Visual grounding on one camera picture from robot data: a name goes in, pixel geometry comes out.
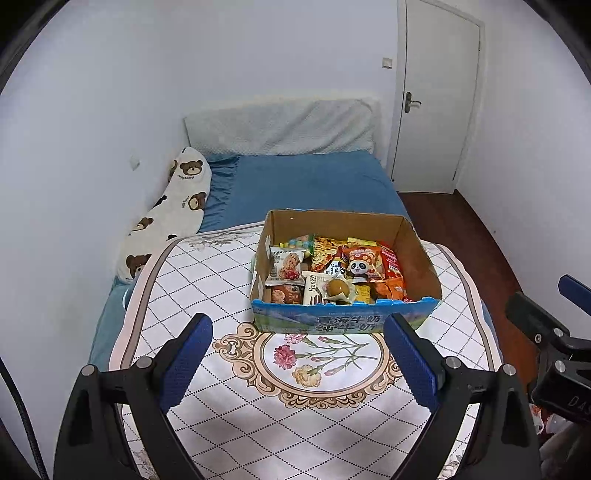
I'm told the panda print snack packet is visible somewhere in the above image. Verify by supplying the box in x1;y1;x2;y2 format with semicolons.
344;246;387;281

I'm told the cardboard box with blue front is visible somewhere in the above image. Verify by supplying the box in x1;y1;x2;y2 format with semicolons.
250;209;443;334

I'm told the brown nut snack packet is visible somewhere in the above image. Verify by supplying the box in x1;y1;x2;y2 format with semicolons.
265;283;305;306

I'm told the bear print bolster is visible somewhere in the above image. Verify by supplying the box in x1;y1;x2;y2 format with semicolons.
113;147;213;284

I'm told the white and red plastic bag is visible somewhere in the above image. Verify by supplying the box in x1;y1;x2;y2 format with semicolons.
530;404;574;438

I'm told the blue bed with headboard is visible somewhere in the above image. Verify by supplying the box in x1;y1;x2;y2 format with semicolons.
88;150;497;370

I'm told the white door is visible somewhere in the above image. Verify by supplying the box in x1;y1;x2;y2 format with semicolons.
390;0;486;195

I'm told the printed blanket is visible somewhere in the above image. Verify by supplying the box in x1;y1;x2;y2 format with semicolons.
108;219;504;480

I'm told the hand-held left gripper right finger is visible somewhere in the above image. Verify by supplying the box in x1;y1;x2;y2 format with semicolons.
383;313;541;480

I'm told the oat cookie packet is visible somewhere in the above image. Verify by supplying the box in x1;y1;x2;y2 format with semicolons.
269;247;306;282

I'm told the orange patterned snack bag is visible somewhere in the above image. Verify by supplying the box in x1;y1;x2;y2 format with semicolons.
313;237;348;273

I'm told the orange snack packet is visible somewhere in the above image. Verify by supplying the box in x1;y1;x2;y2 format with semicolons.
382;277;408;304

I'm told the braised egg clear packet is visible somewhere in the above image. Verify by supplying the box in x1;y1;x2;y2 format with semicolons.
322;276;355;304

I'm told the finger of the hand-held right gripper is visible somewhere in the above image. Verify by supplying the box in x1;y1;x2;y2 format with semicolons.
505;292;591;352
558;274;591;318

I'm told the white chocolate wafer packet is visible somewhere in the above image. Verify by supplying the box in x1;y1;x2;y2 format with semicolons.
301;271;327;306

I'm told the black cable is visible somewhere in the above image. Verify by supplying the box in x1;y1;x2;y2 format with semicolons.
0;355;50;480

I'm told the tall red snack packet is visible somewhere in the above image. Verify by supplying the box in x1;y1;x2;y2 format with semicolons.
382;249;404;279

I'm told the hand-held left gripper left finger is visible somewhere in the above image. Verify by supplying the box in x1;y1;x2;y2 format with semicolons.
54;313;214;480

